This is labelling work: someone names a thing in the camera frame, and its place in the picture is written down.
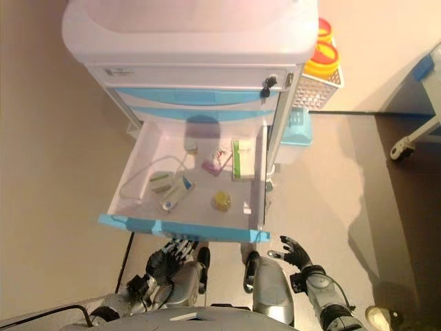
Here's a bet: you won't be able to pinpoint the blue white medicine box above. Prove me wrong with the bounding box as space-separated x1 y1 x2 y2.
160 174 196 212

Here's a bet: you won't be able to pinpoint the small green white box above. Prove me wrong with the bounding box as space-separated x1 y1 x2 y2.
150 171 176 194

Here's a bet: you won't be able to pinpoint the white medical cart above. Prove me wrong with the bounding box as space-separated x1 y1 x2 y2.
61 0 320 194

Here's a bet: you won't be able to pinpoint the white bin with blue lid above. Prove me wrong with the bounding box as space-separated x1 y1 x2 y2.
278 106 314 166

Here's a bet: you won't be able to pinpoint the green striped white box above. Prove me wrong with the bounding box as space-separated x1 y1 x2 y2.
231 139 256 182

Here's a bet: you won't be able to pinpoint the white wire basket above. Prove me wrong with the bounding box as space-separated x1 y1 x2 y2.
292 63 345 111

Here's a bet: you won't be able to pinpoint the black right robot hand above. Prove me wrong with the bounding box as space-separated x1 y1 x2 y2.
267 235 311 270

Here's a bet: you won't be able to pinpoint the blue bed corner bumper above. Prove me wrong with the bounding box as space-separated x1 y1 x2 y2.
412 53 435 82

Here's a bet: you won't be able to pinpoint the bed caster wheel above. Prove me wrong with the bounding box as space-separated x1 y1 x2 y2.
389 141 416 160

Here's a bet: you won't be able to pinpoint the grey robot torso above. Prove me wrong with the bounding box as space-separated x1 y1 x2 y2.
0 305 297 331

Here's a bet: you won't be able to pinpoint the robot right leg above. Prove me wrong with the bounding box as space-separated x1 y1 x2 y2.
243 250 294 325

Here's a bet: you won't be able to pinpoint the robot leg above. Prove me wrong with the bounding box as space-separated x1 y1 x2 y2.
243 250 294 325
165 246 211 308

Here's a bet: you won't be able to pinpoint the white side bin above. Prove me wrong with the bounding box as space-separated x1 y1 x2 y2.
125 120 142 139

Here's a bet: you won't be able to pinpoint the black cart keys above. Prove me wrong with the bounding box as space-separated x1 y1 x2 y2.
260 76 278 104

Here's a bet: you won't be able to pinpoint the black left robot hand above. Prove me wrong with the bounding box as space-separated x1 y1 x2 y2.
146 237 200 277

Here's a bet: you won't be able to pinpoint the robot left leg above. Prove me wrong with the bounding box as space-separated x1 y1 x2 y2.
165 246 211 308

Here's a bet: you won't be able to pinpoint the yellow medicine bottle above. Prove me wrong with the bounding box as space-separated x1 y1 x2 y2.
210 191 232 211

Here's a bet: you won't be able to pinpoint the blue fronted cart drawer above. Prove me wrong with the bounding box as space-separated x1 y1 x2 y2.
105 88 280 105
125 105 278 123
97 119 272 244

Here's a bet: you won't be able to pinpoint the white shoe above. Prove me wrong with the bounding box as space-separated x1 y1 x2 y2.
365 305 402 331

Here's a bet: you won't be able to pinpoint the pink white medicine box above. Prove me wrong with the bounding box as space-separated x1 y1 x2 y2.
201 145 234 177

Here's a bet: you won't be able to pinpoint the yellow sharps container red lid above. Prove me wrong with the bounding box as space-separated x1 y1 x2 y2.
316 17 334 44
303 43 342 79

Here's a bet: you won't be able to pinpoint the black cable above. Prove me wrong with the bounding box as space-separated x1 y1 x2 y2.
0 305 96 328

